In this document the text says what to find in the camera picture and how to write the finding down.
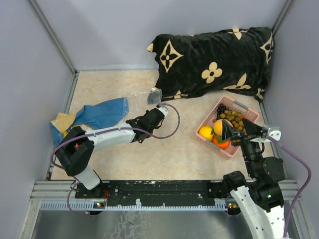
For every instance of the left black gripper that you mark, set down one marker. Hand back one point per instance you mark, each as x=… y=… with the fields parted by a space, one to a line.
x=144 y=115

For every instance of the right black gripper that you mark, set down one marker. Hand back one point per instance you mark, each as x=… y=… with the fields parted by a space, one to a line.
x=252 y=129

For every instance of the brown longan bunch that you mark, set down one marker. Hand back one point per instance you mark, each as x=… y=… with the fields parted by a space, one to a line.
x=235 y=118

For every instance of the clear zip top bag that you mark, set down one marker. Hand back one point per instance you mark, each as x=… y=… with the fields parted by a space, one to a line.
x=138 y=101

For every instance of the orange persimmon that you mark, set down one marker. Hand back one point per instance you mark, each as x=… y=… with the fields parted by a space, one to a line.
x=217 y=140

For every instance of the yellow lemon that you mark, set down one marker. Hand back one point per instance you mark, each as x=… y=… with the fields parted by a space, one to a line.
x=206 y=132

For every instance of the orange peach fruit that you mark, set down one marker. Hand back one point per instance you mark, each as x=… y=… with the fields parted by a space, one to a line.
x=218 y=127

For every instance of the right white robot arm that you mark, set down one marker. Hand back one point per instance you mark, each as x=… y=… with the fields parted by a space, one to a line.
x=261 y=201

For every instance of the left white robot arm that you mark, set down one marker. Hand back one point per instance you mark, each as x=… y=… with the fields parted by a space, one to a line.
x=75 y=151

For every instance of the yellow blue cartoon bag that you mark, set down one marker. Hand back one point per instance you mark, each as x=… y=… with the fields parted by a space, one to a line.
x=63 y=124

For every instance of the pink plastic basket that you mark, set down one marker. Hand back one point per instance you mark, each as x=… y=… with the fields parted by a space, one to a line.
x=232 y=104

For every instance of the black grape bunch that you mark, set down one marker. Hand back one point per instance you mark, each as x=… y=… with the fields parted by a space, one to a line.
x=222 y=112

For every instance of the blue cloth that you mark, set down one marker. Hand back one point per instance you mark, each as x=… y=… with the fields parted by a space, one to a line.
x=102 y=115

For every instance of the black floral pillow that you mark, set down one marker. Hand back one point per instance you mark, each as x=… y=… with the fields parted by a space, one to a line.
x=237 y=60

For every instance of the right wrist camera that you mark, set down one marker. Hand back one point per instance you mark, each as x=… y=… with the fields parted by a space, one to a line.
x=272 y=132

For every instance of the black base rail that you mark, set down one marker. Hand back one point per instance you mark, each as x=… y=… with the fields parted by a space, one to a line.
x=156 y=193

